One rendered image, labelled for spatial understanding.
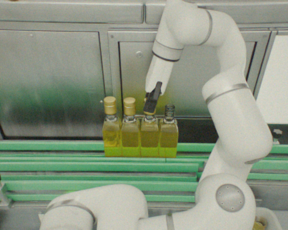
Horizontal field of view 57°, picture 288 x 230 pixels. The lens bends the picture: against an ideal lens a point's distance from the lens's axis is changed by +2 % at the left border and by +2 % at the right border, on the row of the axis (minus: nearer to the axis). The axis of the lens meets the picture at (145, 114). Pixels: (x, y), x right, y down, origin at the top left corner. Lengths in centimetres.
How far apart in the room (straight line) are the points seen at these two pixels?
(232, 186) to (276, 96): 59
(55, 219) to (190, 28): 43
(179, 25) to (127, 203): 36
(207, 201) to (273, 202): 62
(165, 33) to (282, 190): 64
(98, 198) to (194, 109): 52
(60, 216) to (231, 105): 36
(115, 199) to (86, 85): 52
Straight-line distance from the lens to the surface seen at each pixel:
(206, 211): 44
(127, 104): 74
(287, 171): 98
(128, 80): 86
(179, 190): 80
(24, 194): 90
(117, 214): 49
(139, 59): 83
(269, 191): 100
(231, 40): 62
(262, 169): 94
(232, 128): 48
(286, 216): 109
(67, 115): 103
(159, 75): 66
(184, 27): 55
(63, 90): 97
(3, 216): 97
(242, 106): 49
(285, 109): 102
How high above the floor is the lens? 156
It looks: 35 degrees down
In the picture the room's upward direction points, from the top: straight up
